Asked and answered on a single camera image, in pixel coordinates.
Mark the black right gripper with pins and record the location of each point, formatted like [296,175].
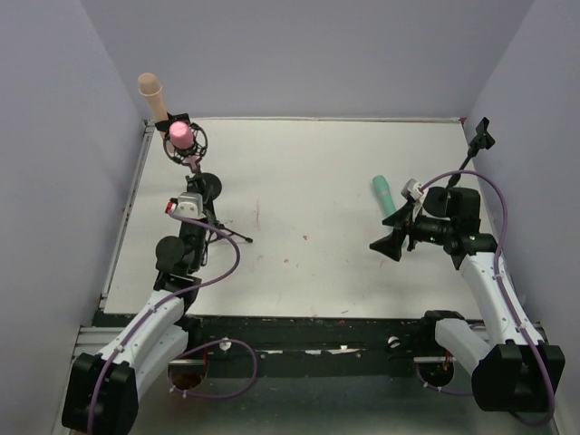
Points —
[408,229]

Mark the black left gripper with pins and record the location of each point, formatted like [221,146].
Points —
[196,183]

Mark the black round-base clip stand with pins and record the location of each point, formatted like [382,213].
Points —
[213,183]

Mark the black tripod shock-mount stand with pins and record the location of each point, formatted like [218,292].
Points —
[195,163]

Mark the pink microphone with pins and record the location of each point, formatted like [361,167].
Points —
[183,143]

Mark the peach microphone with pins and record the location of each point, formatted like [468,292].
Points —
[151,90]

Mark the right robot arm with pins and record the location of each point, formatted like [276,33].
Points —
[513,370]

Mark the teal microphone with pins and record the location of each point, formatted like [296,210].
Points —
[382,192]

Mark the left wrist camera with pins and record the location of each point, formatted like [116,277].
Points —
[186,205]

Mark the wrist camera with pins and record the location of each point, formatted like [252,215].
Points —
[186,205]
[413,192]

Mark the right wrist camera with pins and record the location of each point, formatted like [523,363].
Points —
[413,192]

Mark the black front mounting rail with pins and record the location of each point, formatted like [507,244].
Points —
[308,347]

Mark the aluminium extrusion frame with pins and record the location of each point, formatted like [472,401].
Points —
[86,335]

